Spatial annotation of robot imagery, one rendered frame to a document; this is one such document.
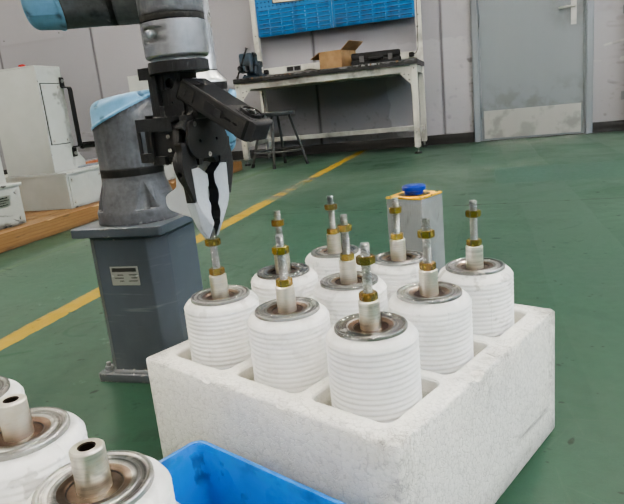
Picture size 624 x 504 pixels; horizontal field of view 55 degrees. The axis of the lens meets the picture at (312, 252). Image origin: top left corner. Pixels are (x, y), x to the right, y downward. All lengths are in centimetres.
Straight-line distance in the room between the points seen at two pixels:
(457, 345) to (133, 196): 66
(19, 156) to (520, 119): 418
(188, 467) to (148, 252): 49
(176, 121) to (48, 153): 264
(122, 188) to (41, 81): 228
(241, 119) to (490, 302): 38
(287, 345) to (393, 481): 18
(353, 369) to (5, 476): 30
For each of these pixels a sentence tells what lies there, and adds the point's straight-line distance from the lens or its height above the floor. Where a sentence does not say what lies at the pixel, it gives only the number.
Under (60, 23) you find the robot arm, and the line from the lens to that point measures 86.
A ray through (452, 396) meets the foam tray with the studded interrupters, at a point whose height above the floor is 18.
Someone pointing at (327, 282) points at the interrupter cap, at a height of 25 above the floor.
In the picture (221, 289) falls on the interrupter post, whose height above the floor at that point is 26.
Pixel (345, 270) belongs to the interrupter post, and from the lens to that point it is 76.
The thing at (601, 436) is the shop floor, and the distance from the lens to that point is 94.
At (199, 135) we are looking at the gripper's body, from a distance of 72.
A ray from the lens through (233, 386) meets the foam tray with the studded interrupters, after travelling 69.
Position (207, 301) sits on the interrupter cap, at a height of 25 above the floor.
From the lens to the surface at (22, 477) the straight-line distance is 50.
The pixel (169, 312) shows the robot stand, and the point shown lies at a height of 13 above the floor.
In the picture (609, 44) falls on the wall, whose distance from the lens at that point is 595.
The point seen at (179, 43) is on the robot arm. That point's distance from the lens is 72.
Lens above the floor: 48
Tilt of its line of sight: 14 degrees down
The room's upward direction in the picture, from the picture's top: 6 degrees counter-clockwise
